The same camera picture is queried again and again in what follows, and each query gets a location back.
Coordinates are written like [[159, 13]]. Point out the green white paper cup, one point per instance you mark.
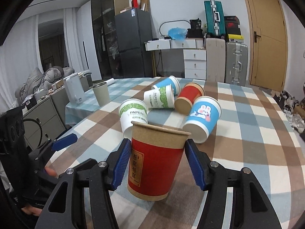
[[131, 110], [160, 98]]

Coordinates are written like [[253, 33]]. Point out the black refrigerator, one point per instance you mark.
[[134, 29]]

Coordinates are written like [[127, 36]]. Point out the cardboard box on fridge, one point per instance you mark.
[[145, 5]]

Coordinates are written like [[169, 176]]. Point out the oval mirror frame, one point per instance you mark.
[[167, 25]]

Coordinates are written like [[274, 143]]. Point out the red box on fridge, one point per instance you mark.
[[134, 3]]

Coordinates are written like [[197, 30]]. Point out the green white paper cup rear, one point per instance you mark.
[[160, 98]]

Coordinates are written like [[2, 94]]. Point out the green white paper cup front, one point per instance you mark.
[[131, 110]]

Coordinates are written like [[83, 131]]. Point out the grey upright tumbler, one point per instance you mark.
[[102, 93]]

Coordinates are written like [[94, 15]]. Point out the wooden door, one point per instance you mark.
[[268, 44]]

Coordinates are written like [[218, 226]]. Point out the blue plastic bag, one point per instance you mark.
[[177, 33]]

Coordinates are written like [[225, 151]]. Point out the black bag on desk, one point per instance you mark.
[[195, 30]]

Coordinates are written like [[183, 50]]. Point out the stacked shoe boxes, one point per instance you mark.
[[232, 24]]

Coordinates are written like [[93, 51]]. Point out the grey drawer cabinet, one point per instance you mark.
[[47, 116]]

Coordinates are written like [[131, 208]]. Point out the red kraft paper cup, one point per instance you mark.
[[184, 102], [154, 160]]

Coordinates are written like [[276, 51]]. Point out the blue paper cup rear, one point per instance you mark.
[[171, 80]]

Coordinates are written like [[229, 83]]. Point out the white appliance jug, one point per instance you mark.
[[74, 88]]

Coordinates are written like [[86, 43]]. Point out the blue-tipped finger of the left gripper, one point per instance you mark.
[[64, 142]]

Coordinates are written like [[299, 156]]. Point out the dark glass cabinet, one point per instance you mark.
[[103, 14]]

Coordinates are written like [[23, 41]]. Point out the blue bunny paper cup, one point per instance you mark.
[[202, 119]]

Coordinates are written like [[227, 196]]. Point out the teal suitcase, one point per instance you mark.
[[215, 19]]

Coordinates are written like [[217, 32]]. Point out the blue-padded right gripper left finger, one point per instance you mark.
[[65, 207]]

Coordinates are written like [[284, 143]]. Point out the white drawer desk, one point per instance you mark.
[[180, 58]]

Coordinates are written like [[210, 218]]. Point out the grey clothes pile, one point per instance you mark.
[[38, 81]]

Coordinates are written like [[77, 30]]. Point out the beige suitcase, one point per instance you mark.
[[215, 52]]

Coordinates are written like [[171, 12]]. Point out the silver aluminium suitcase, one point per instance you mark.
[[236, 63]]

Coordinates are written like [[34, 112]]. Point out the white sneakers on floor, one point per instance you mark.
[[293, 110]]

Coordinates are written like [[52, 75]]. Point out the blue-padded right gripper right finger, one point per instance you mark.
[[251, 207]]

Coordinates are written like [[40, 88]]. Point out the checkered tablecloth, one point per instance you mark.
[[252, 132]]

